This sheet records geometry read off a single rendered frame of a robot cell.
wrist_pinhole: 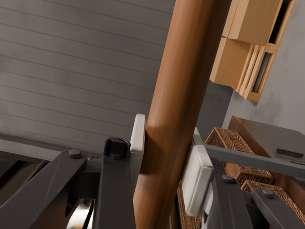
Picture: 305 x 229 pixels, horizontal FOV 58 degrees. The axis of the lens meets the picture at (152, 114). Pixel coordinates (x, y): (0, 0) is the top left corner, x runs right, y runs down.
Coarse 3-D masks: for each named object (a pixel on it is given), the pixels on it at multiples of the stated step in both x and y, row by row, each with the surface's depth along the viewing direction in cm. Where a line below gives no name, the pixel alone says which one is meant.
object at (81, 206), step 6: (96, 156) 173; (84, 204) 142; (90, 204) 157; (78, 210) 129; (84, 210) 143; (72, 216) 120; (78, 216) 130; (84, 216) 143; (72, 222) 120; (78, 222) 130; (66, 228) 111; (72, 228) 120; (78, 228) 131
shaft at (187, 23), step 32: (192, 0) 14; (224, 0) 14; (192, 32) 14; (192, 64) 15; (160, 96) 16; (192, 96) 15; (160, 128) 16; (192, 128) 16; (160, 160) 16; (160, 192) 17; (160, 224) 18
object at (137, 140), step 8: (136, 120) 19; (144, 120) 19; (136, 128) 17; (144, 128) 17; (136, 136) 15; (144, 136) 16; (136, 144) 14; (136, 152) 14; (128, 160) 14; (136, 160) 14; (136, 168) 14; (136, 176) 14; (136, 184) 14
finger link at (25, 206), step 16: (64, 160) 12; (80, 160) 12; (48, 176) 10; (64, 176) 10; (16, 192) 9; (32, 192) 9; (48, 192) 9; (64, 192) 10; (0, 208) 8; (16, 208) 8; (32, 208) 8; (48, 208) 9; (64, 208) 11; (0, 224) 8; (16, 224) 8; (32, 224) 8; (48, 224) 9; (64, 224) 11
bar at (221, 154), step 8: (208, 144) 107; (208, 152) 104; (216, 152) 104; (224, 152) 104; (232, 152) 105; (240, 152) 107; (224, 160) 105; (232, 160) 105; (240, 160) 105; (248, 160) 105; (256, 160) 105; (264, 160) 105; (272, 160) 107; (280, 160) 109; (256, 168) 106; (264, 168) 106; (272, 168) 106; (280, 168) 106; (288, 168) 106; (296, 168) 106; (304, 168) 106; (296, 176) 107; (304, 176) 107
